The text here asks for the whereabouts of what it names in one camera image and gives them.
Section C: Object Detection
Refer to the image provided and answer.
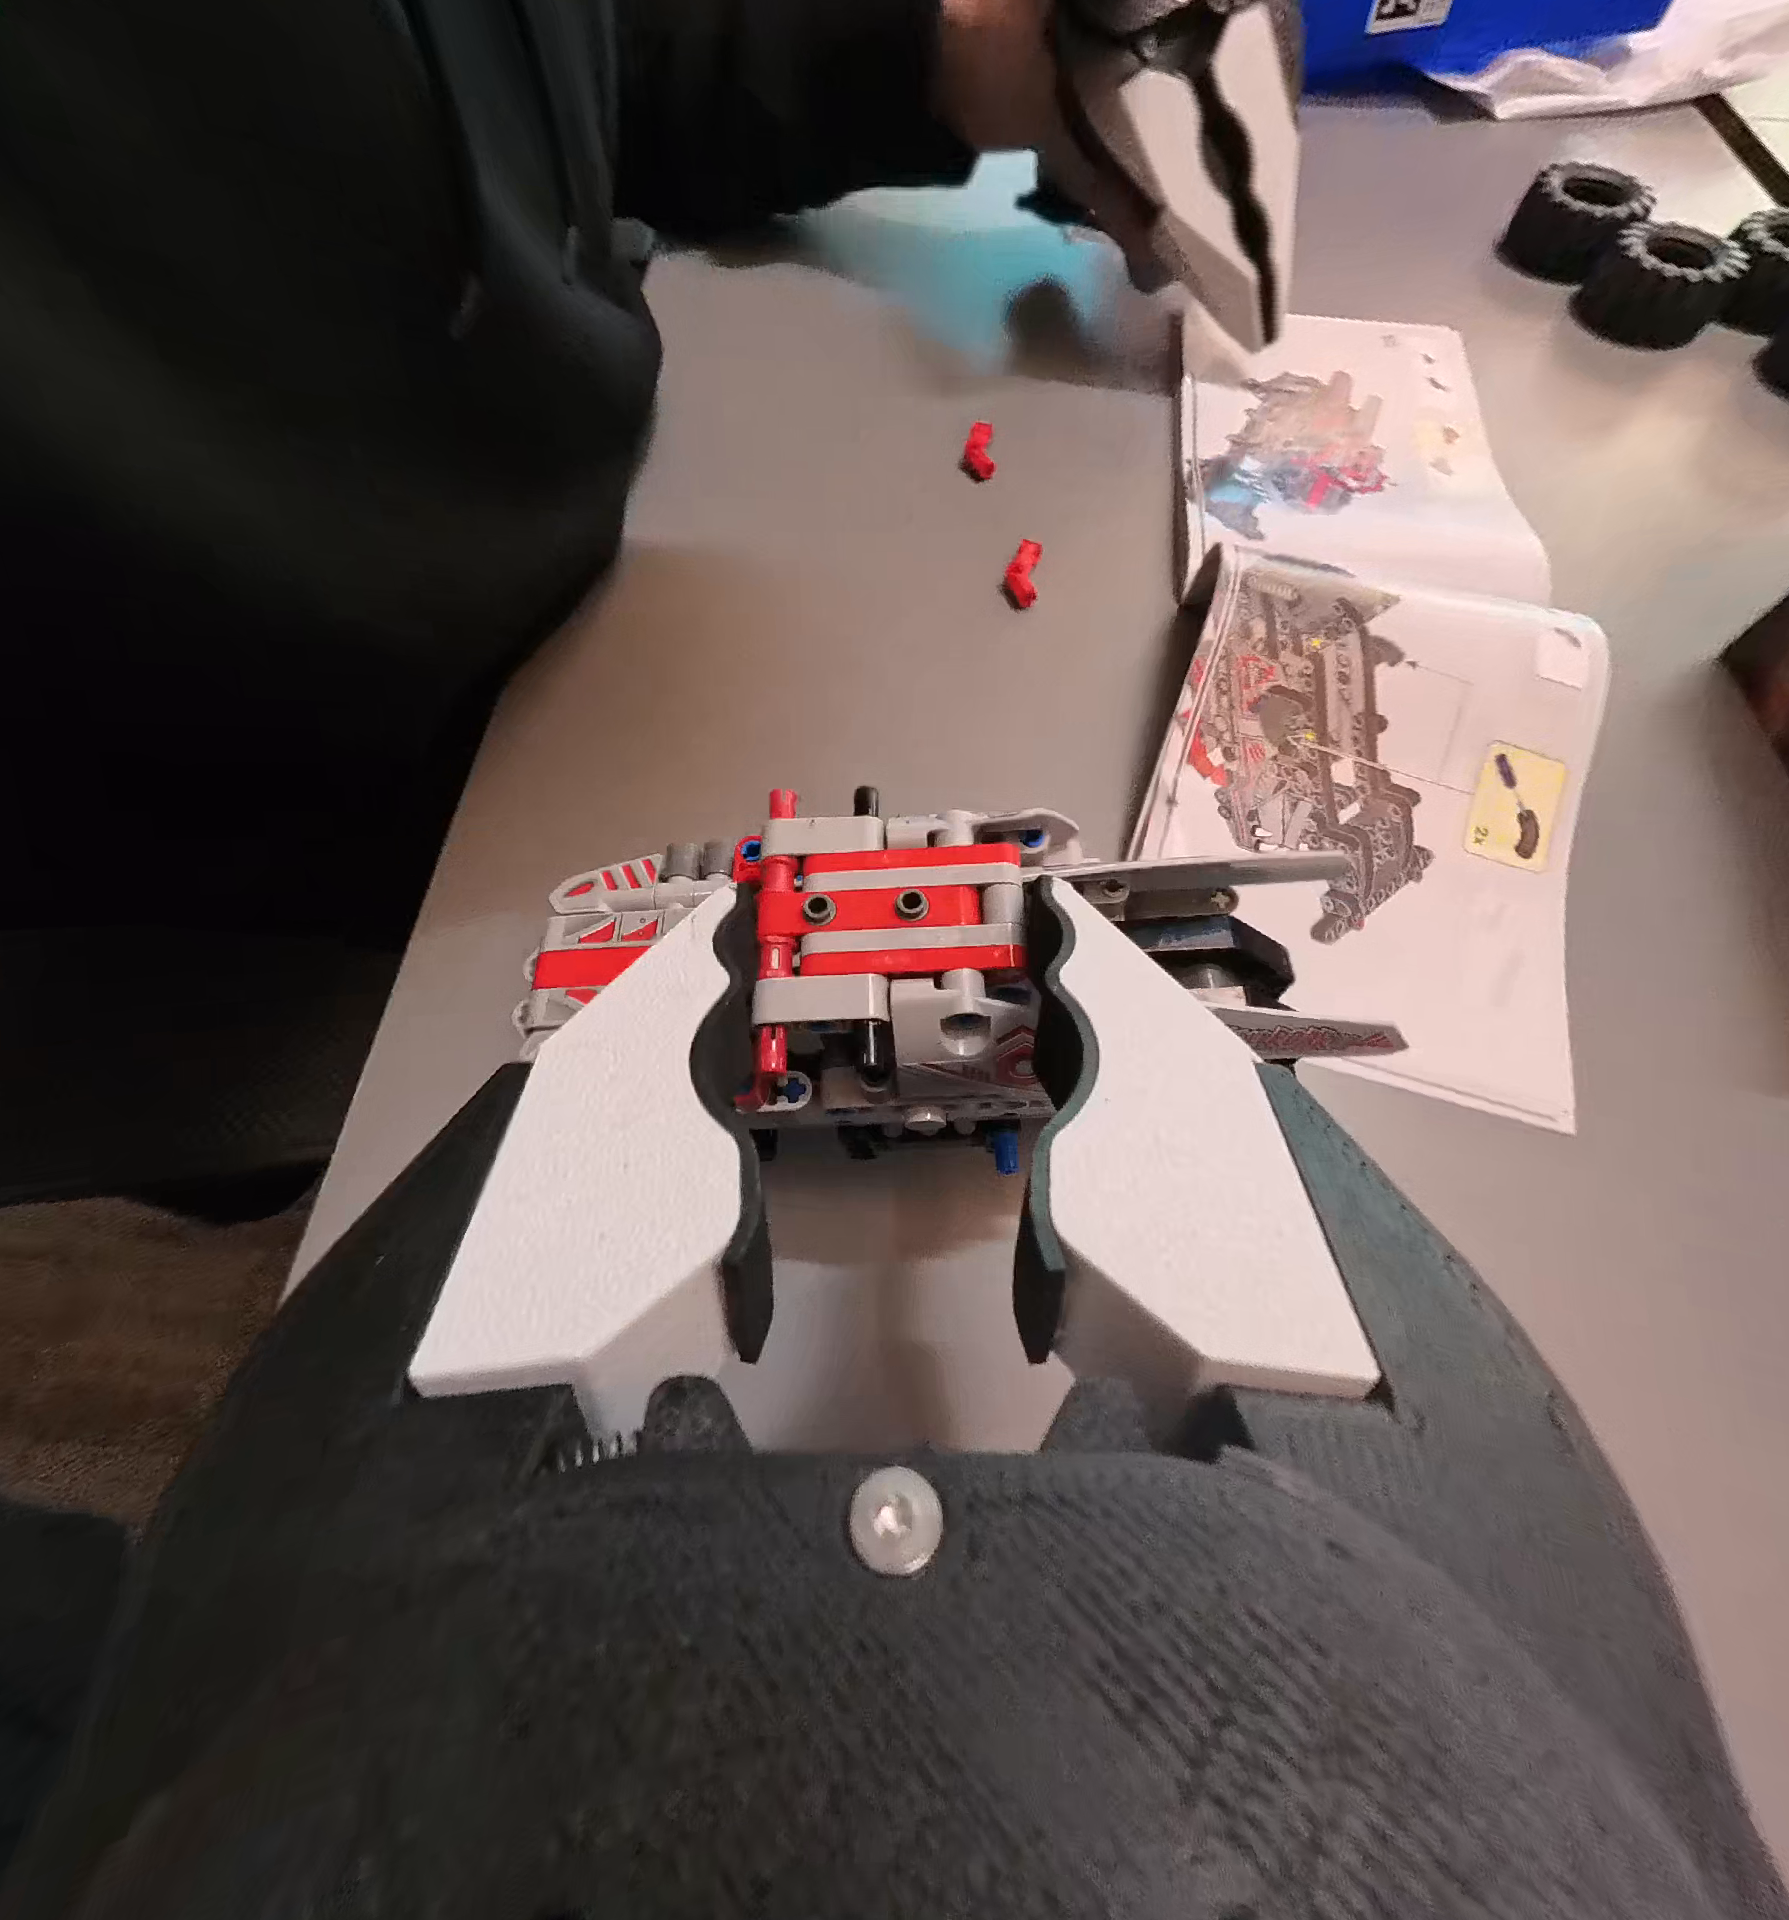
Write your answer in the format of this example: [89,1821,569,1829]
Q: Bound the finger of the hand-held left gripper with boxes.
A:
[1206,0,1305,350]
[1051,38,1272,350]

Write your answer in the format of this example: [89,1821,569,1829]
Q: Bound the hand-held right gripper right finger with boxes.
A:
[1015,874,1385,1401]

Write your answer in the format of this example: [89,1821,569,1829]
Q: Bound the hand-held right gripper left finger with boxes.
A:
[408,888,777,1405]

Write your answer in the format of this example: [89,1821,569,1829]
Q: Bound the grey red toy truck model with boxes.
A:
[526,783,1409,1175]

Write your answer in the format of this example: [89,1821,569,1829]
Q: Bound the person's left forearm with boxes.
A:
[593,0,985,241]

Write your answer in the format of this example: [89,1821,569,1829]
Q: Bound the grey desk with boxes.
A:
[287,82,1789,1920]

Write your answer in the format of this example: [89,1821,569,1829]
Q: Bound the person's left hand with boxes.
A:
[936,0,1121,226]

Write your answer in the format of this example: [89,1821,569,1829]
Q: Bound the blue container with tag sticker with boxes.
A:
[1298,0,1676,96]

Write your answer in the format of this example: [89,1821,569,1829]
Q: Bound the building instruction booklet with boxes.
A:
[1129,315,1614,1134]

